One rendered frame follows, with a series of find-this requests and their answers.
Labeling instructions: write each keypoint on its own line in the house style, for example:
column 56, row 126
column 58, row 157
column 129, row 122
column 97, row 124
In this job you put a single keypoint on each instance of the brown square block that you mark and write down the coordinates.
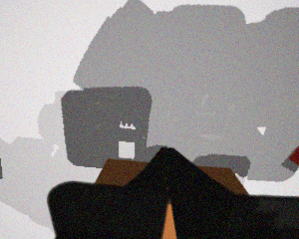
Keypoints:
column 120, row 172

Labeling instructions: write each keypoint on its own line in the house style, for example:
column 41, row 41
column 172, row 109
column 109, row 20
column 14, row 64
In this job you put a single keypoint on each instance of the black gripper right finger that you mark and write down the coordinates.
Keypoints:
column 202, row 208

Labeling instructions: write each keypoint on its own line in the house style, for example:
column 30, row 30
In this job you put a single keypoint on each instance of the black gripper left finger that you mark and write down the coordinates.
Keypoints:
column 136, row 209

